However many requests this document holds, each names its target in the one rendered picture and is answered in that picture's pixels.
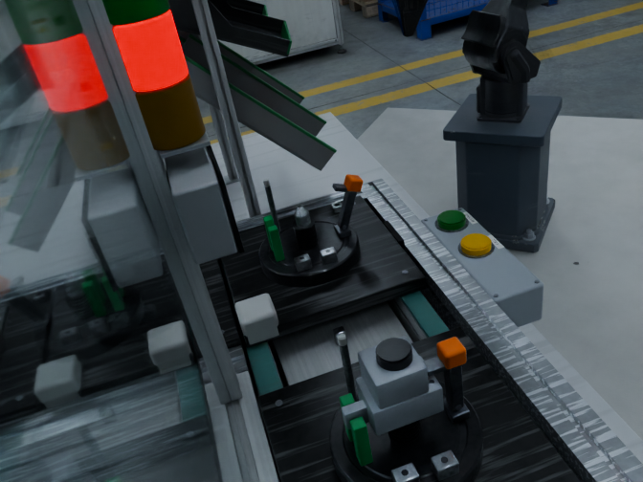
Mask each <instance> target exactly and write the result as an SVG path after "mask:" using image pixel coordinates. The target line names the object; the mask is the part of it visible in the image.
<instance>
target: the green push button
mask: <svg viewBox="0 0 643 482"><path fill-rule="evenodd" d="M465 224H466V216H465V214H464V213H462V212H461V211H458V210H446V211H443V212H442V213H440V214H439V215H438V217H437V225H438V226H439V227H440V228H441V229H443V230H458V229H461V228H462V227H464V226H465Z"/></svg>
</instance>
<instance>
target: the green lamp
mask: <svg viewBox="0 0 643 482"><path fill-rule="evenodd" d="M102 2H103V5H104V7H105V10H106V13H107V16H108V19H109V22H110V24H112V25H113V26H116V25H125V24H131V23H136V22H140V21H144V20H147V19H150V18H153V17H156V16H159V15H161V14H163V13H165V12H167V11H168V10H169V8H170V5H169V3H168V0H102Z"/></svg>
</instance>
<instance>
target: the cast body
mask: <svg viewBox="0 0 643 482"><path fill-rule="evenodd" d="M358 359H359V365H360V369H361V375H362V377H359V378H357V379H356V386H357V392H358V397H359V401H358V402H356V403H353V404H350V405H346V406H343V407H342V413H343V416H344V423H345V425H346V428H347V429H351V427H350V423H349V421H350V420H352V419H355V418H358V417H361V416H362V417H363V418H364V420H365V422H366V423H370V424H371V426H372V428H373V430H374V432H375V434H376V435H381V434H384V433H386V432H389V431H392V430H394V429H397V428H399V427H403V426H405V425H408V424H411V423H413V422H416V421H419V420H421V419H424V418H426V417H429V416H432V415H434V414H436V413H439V412H441V411H443V410H444V404H443V389H442V386H441V385H440V383H439V382H438V380H437V379H436V377H435V376H434V375H432V376H428V370H427V366H426V365H425V364H424V363H423V361H424V360H423V359H422V357H421V356H419V355H418V354H417V352H416V351H415V349H414V348H413V346H412V345H411V343H410V341H409V340H408V338H407V337H406V336H403V337H400V338H390V339H386V340H383V341H381V342H380V343H379V344H378V345H375V346H373V347H370V348H367V349H365V350H362V351H360V352H359V353H358Z"/></svg>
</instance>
